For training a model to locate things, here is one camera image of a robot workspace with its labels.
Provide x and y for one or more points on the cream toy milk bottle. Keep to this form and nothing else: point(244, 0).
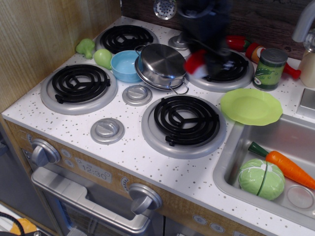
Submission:
point(307, 68)

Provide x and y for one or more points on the front right black burner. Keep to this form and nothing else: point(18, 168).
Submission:
point(183, 127)

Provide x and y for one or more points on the red toy ketchup bottle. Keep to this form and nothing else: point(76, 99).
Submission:
point(253, 53)

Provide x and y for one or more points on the back left black burner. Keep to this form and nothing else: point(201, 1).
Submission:
point(126, 37)

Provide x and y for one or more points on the green toy pear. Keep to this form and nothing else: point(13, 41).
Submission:
point(103, 58)

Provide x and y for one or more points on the back right black burner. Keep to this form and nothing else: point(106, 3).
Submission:
point(237, 73)

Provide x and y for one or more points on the front left black burner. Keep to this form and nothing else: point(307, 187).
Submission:
point(78, 89)

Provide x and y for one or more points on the grey oven dial right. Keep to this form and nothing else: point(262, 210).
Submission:
point(143, 198)

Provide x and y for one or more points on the grey oven dial left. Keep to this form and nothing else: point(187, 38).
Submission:
point(44, 153)

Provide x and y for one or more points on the grey oven door handle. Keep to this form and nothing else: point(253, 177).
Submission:
point(75, 195)

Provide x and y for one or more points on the yellow object bottom left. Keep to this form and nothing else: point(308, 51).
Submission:
point(28, 226)

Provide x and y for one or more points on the stainless steel sink basin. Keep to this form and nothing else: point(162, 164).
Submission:
point(292, 137)

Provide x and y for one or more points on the stainless steel toy pot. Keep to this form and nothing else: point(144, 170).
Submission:
point(161, 67)

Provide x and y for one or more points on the green toy cabbage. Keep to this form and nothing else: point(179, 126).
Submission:
point(262, 179)

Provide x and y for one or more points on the light green plastic plate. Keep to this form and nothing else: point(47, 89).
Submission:
point(251, 107)

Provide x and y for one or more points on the grey oven dial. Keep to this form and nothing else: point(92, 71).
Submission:
point(143, 198)
point(44, 153)

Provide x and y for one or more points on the green toy broccoli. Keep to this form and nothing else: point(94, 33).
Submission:
point(86, 47)

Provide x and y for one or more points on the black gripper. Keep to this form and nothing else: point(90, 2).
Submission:
point(206, 31)

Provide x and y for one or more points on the silver toy faucet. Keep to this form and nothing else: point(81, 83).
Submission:
point(303, 32)

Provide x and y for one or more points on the grey stovetop knob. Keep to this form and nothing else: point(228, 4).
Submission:
point(137, 95)
point(178, 43)
point(107, 131)

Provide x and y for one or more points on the grey stovetop knob back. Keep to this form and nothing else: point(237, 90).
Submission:
point(178, 43)

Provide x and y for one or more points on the green toy peas can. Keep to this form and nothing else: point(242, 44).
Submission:
point(269, 69)

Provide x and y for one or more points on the grey stovetop knob middle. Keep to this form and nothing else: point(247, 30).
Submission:
point(137, 95)

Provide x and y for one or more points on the red toy chili pepper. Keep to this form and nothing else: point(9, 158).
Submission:
point(237, 42)

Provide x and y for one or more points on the hanging metal strainer ladle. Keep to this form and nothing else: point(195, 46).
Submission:
point(165, 9)

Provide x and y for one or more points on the red and white toy sushi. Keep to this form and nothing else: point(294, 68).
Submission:
point(195, 65)

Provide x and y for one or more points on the black burner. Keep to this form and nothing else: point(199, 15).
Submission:
point(126, 37)
point(237, 73)
point(78, 89)
point(183, 127)

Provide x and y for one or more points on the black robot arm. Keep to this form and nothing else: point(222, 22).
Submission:
point(204, 5)

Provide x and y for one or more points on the orange toy carrot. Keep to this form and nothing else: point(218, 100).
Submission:
point(289, 169)

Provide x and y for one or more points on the grey stovetop knob front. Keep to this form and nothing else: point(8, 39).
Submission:
point(107, 131)

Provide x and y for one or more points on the light blue plastic bowl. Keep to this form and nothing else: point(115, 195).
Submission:
point(123, 66)

